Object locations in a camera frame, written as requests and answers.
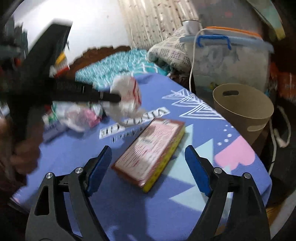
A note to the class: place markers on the grey patterned folded quilt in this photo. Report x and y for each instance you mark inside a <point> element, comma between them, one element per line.
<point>172,52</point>

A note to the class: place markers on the beige patterned curtain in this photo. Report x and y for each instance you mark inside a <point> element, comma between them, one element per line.
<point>152,21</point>

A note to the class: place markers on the clear plastic bag with trash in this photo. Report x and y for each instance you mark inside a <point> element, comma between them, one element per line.
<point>79,117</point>

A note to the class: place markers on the white red plastic bag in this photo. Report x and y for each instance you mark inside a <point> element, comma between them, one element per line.
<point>129,108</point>

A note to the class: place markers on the teal patterned bedspread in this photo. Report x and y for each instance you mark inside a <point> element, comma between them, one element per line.
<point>102,73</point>

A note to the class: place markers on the left hand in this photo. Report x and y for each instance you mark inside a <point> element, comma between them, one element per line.
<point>26,153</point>

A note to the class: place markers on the yellow red medicine box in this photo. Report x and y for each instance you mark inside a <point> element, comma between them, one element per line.
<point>148,155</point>

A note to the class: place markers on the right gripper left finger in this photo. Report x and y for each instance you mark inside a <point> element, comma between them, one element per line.
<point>48,218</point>

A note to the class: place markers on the carved wooden headboard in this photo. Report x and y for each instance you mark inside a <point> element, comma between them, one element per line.
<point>92,55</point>

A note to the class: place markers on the brown cardboard trash bin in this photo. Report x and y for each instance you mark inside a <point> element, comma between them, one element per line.
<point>244,107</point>

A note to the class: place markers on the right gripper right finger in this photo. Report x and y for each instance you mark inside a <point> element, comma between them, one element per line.
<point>247,218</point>

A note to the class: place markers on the clear bin with blue handle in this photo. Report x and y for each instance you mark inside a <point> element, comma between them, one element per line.
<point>219,57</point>

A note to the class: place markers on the purple printed blanket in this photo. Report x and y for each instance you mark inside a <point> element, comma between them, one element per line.
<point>180,172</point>

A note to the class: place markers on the yellow red wall calendar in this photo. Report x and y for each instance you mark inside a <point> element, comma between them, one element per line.
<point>60,67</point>

